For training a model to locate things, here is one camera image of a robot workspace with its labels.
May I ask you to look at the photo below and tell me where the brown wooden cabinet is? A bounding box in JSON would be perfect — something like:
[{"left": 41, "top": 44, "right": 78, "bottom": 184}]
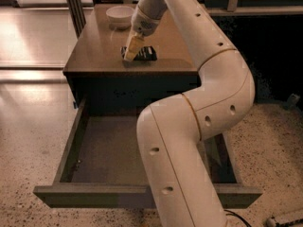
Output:
[{"left": 63, "top": 5, "right": 201, "bottom": 114}]

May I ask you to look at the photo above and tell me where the white ceramic bowl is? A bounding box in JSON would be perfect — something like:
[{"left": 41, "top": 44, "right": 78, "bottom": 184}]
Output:
[{"left": 106, "top": 6, "right": 134, "bottom": 29}]

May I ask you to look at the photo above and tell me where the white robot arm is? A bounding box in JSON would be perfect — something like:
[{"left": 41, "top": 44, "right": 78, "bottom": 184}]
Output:
[{"left": 124, "top": 0, "right": 255, "bottom": 227}]

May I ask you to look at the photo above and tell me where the metal window frame post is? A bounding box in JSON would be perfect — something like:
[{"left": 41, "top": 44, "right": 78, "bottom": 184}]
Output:
[{"left": 66, "top": 0, "right": 86, "bottom": 37}]

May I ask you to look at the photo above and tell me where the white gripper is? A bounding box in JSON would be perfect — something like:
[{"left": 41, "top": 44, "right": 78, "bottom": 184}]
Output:
[{"left": 124, "top": 7, "right": 160, "bottom": 61}]

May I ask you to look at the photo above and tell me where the open top drawer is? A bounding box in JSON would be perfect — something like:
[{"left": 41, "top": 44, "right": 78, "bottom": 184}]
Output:
[{"left": 33, "top": 100, "right": 262, "bottom": 209}]

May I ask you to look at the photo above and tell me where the black floor cable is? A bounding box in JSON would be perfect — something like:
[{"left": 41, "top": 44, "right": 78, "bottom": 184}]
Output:
[{"left": 224, "top": 209, "right": 253, "bottom": 227}]

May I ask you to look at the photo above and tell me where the white power strip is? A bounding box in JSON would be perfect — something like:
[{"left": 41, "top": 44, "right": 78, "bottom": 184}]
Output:
[{"left": 265, "top": 209, "right": 303, "bottom": 227}]

